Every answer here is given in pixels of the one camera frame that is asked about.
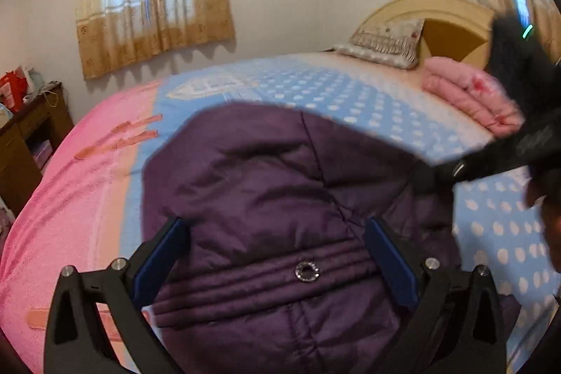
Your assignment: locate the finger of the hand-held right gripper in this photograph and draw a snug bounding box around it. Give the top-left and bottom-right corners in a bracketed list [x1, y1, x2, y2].
[410, 157, 465, 196]

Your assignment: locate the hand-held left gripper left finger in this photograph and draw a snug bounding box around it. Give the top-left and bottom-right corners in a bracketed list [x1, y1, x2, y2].
[44, 216, 191, 374]

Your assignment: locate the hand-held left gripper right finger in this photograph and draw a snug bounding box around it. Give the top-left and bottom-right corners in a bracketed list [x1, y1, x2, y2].
[364, 216, 511, 374]

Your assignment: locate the purple padded jacket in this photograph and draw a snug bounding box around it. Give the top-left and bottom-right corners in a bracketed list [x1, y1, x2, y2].
[141, 101, 522, 374]

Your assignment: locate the folded pink quilt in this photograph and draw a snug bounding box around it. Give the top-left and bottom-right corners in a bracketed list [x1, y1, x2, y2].
[421, 56, 527, 138]

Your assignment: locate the cream wooden headboard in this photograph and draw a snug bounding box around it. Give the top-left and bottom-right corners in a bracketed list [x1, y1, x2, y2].
[357, 0, 498, 70]

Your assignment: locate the patterned fringed pillow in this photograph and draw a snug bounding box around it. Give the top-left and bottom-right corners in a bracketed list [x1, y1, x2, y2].
[333, 18, 426, 70]

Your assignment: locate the pink and blue printed blanket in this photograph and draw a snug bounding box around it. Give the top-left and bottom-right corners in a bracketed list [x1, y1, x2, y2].
[0, 52, 561, 374]

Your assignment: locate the stack of folded towels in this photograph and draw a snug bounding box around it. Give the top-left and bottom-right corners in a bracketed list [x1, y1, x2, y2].
[28, 140, 54, 170]

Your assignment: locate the wooden desk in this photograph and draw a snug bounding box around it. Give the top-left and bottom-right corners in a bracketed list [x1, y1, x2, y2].
[0, 82, 75, 217]

